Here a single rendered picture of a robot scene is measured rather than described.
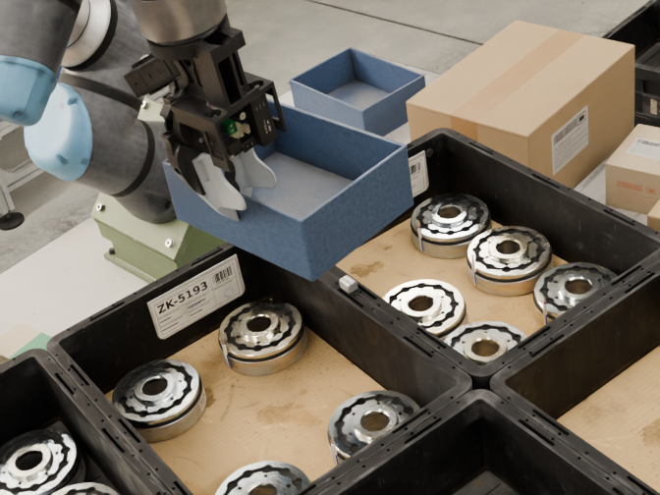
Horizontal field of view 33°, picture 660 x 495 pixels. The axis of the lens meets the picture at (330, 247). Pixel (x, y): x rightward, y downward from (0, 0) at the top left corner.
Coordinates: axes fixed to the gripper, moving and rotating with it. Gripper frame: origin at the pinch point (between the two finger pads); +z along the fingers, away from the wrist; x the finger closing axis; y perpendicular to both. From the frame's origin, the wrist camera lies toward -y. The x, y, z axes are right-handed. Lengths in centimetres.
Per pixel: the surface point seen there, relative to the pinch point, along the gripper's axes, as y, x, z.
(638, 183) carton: 2, 65, 41
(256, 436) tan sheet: -0.4, -6.1, 28.4
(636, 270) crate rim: 24.3, 30.5, 21.0
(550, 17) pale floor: -134, 223, 127
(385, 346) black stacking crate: 7.6, 8.1, 22.3
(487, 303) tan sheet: 6.6, 25.6, 30.6
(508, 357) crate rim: 21.4, 12.0, 19.7
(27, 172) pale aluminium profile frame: -195, 57, 102
